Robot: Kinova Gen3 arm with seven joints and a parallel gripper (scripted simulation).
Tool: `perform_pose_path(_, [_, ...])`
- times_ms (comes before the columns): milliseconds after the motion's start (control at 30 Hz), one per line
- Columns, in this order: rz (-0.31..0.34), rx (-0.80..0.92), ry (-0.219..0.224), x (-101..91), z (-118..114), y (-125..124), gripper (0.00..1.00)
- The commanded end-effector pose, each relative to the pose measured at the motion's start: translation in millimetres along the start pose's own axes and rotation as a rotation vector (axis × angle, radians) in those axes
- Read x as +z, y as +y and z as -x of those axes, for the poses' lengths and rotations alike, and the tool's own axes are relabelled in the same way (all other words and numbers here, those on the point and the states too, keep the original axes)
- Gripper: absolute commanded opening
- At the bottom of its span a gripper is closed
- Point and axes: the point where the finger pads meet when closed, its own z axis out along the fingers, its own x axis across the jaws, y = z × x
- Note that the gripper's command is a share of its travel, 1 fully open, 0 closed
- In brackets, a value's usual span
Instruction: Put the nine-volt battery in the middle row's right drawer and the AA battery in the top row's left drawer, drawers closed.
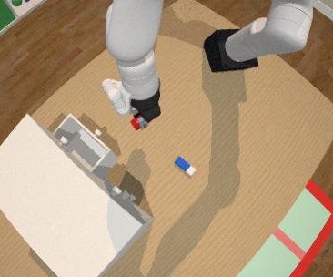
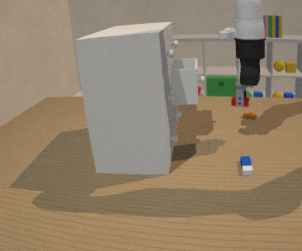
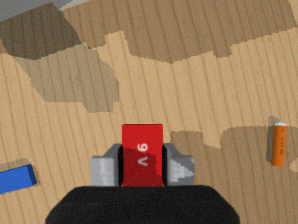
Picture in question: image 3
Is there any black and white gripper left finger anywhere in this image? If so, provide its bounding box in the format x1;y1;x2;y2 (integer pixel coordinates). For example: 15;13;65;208
90;143;124;186

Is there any red nine-volt battery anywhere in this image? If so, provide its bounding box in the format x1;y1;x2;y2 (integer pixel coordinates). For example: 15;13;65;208
122;124;163;186

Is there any blue and white eraser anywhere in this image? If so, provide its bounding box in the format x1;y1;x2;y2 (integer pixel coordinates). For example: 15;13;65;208
0;164;37;194

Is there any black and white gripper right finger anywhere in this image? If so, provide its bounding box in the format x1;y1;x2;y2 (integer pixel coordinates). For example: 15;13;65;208
162;143;195;186

